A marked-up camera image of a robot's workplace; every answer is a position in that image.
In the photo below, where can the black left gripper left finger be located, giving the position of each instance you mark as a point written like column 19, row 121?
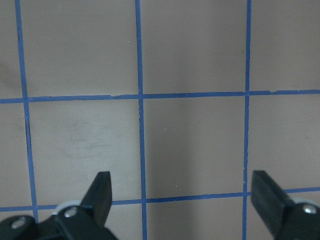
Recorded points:
column 86, row 220

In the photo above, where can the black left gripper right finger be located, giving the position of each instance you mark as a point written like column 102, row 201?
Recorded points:
column 285, row 217

